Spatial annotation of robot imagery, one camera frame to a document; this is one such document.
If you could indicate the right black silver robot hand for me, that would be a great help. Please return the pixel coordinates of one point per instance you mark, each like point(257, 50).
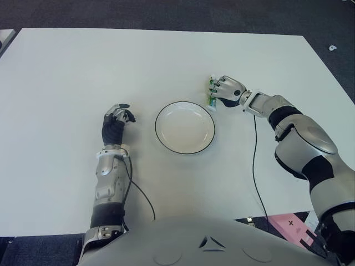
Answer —
point(228, 88)

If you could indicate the grey robot torso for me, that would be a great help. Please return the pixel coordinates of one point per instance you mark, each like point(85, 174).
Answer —
point(208, 243)

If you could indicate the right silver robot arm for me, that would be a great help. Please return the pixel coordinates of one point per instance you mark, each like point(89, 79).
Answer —
point(305, 144)

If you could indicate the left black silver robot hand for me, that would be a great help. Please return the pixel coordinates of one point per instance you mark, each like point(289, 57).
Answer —
point(111, 133)

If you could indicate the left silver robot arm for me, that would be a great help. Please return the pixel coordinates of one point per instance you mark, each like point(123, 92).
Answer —
point(106, 177)

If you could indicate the white plate with black rim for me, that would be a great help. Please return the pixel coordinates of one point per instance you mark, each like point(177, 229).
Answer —
point(184, 128)

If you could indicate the small white floor object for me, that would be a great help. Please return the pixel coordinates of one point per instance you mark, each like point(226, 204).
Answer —
point(332, 48)

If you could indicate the white paper strip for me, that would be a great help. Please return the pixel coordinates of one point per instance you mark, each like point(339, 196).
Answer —
point(312, 220)

